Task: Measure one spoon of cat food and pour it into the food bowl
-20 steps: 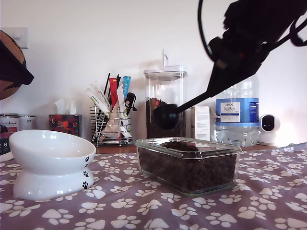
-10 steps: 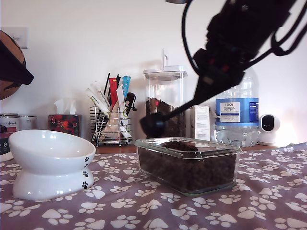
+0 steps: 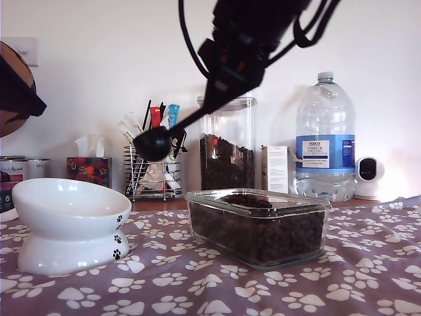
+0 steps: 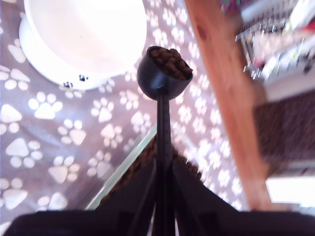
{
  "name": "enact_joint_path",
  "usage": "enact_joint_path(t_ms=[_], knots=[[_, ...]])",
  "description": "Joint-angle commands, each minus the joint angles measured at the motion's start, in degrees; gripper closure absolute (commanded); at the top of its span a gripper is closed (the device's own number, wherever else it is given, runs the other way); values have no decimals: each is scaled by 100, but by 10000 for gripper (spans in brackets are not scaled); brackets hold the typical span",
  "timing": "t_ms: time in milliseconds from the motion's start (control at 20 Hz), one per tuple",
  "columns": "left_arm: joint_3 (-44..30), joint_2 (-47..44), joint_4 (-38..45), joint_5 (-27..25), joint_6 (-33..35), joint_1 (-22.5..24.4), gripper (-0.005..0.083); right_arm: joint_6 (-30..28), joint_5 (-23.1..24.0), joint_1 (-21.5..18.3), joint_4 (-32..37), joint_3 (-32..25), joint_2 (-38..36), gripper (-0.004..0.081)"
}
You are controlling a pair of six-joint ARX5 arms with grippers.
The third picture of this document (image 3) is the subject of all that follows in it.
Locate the black plastic measuring scoop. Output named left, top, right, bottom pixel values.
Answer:
left=132, top=107, right=211, bottom=163

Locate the white printed carton box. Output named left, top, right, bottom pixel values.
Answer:
left=261, top=144, right=290, bottom=195

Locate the round brown wooden board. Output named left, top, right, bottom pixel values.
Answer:
left=0, top=41, right=37, bottom=138

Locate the metal can white label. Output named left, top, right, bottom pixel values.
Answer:
left=26, top=159, right=53, bottom=180

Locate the black looping cable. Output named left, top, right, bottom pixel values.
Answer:
left=279, top=0, right=343, bottom=49
left=178, top=0, right=213, bottom=80

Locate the white wall switch plate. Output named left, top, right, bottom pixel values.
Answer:
left=2, top=36, right=40, bottom=68

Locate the metal can maroon label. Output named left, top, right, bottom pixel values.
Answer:
left=0, top=156, right=28, bottom=184

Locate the white paper tissue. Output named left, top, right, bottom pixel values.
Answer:
left=74, top=135, right=106, bottom=158

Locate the rectangular glass food container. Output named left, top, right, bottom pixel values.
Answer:
left=184, top=188, right=332, bottom=271

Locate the chrome wire rack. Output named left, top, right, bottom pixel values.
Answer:
left=123, top=144, right=182, bottom=201

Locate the white green printed sachet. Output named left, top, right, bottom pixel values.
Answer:
left=124, top=111, right=144, bottom=131
left=117, top=120, right=136, bottom=142

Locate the grey paw print cloth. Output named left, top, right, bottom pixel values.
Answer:
left=0, top=196, right=421, bottom=316

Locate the blue sachet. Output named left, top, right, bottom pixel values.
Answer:
left=166, top=104, right=181, bottom=128

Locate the small white round camera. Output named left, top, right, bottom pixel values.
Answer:
left=353, top=156, right=385, bottom=201

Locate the large clear water bottle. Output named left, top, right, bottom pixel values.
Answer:
left=295, top=71, right=357, bottom=202

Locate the tall clear storage jar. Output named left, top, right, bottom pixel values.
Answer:
left=196, top=92, right=258, bottom=192

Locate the brown cat food kibble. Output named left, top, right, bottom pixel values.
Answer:
left=199, top=133, right=256, bottom=192
left=189, top=194, right=325, bottom=267

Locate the dark and white bag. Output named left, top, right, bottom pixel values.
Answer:
left=0, top=180, right=20, bottom=222

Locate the floral tissue box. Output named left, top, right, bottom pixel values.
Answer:
left=66, top=157, right=112, bottom=190

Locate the red sachet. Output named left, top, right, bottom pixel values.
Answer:
left=149, top=107, right=162, bottom=129

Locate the white raised cat bowl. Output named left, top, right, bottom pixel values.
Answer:
left=12, top=177, right=134, bottom=276

